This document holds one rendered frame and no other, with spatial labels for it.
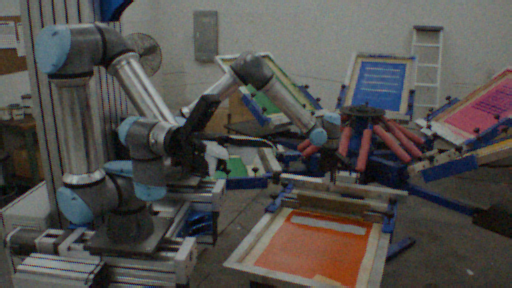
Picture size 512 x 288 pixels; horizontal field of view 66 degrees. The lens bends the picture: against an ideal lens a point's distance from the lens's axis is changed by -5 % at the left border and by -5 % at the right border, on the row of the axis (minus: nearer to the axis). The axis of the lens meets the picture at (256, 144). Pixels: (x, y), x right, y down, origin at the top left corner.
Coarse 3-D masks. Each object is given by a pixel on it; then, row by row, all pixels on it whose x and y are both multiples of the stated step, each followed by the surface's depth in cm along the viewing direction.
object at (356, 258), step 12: (360, 240) 183; (360, 252) 174; (312, 264) 166; (324, 264) 166; (348, 264) 166; (360, 264) 166; (312, 276) 158; (324, 276) 158; (336, 276) 158; (348, 276) 158
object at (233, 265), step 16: (304, 192) 224; (384, 208) 207; (256, 240) 182; (384, 240) 176; (240, 256) 166; (384, 256) 165; (224, 272) 160; (240, 272) 157; (256, 272) 155; (272, 272) 155
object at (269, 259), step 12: (288, 216) 205; (312, 216) 205; (324, 216) 205; (288, 228) 194; (312, 228) 194; (324, 228) 194; (276, 240) 184; (264, 252) 175; (264, 264) 166; (276, 264) 166; (288, 264) 166; (300, 264) 166
